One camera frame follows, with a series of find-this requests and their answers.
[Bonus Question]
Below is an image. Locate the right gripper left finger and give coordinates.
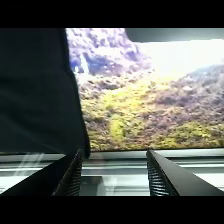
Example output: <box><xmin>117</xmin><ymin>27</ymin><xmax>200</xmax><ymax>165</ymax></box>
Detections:
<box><xmin>0</xmin><ymin>148</ymin><xmax>84</xmax><ymax>197</ymax></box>

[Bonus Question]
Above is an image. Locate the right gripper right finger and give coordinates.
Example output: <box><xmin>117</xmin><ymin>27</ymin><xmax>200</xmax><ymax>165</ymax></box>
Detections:
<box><xmin>146</xmin><ymin>148</ymin><xmax>224</xmax><ymax>197</ymax></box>

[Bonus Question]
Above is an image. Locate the black garment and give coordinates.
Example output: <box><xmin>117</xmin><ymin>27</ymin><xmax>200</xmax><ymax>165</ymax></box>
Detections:
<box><xmin>0</xmin><ymin>27</ymin><xmax>92</xmax><ymax>160</ymax></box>

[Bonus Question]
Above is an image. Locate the silver frame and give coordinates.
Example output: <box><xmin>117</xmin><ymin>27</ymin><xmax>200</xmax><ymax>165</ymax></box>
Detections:
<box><xmin>0</xmin><ymin>148</ymin><xmax>224</xmax><ymax>197</ymax></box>

